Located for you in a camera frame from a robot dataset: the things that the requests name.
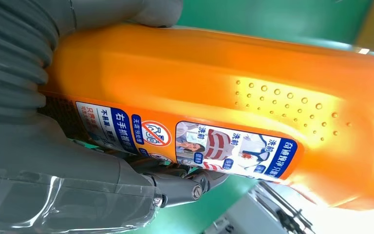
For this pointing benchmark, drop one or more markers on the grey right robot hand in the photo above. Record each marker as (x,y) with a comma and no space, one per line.
(45,181)

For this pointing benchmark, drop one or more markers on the white machine base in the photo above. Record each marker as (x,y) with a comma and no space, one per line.
(254,213)

